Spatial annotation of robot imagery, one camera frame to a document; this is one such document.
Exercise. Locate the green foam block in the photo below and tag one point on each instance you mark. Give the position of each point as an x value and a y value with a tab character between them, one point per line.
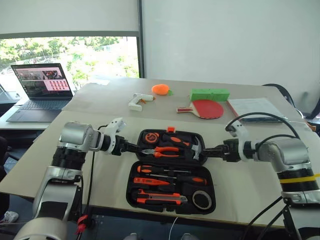
210	95

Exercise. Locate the steel claw hammer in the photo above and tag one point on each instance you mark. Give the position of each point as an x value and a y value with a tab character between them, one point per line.
197	148

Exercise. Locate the red table tennis paddle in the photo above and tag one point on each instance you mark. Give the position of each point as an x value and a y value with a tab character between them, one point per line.
210	109

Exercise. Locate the orange black tape measure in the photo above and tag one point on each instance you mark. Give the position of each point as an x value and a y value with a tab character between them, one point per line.
151	137

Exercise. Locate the white side table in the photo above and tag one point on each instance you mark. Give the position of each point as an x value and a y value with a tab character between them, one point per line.
5	125

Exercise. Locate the black laptop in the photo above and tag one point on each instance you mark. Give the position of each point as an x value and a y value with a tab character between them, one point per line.
42	100

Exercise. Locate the black orange utility knife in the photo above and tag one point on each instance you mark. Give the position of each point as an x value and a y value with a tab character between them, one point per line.
160	197

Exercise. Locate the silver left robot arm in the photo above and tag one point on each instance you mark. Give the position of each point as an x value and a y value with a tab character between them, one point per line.
72	140

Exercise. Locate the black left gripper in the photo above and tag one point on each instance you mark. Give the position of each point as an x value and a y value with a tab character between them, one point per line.
123	146

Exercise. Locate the grey rounded shape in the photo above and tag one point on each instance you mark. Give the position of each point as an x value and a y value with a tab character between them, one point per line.
130	237
189	237

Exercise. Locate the orange plush carrot toy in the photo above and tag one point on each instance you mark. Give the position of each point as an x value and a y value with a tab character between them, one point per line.
160	89

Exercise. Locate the black plastic tool case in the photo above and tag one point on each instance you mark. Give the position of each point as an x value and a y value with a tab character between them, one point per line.
160	210

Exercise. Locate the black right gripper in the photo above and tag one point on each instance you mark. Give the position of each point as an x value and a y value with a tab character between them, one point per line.
231	150

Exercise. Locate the stubby black orange screwdriver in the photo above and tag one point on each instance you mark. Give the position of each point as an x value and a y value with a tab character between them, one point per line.
176	140

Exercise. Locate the black electrical tape roll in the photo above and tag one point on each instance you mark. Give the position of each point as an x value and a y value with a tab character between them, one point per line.
196	200

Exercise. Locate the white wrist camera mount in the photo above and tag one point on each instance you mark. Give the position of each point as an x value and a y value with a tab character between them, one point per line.
115	125
240	131

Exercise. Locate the black chair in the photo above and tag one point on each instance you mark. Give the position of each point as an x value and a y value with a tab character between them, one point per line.
287	97

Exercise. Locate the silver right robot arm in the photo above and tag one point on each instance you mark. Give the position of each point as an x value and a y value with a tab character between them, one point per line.
290	152

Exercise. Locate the white roller blind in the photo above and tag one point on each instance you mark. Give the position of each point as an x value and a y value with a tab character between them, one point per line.
67	15

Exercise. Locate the white glue gun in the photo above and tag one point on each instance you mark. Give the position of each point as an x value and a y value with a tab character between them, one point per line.
136	102

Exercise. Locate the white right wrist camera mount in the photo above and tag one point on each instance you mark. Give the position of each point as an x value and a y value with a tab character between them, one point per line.
240	131

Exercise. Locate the dark window frame post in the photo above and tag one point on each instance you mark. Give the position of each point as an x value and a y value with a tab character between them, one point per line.
141	37

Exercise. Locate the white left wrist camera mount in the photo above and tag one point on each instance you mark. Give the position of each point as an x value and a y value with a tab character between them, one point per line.
115	125

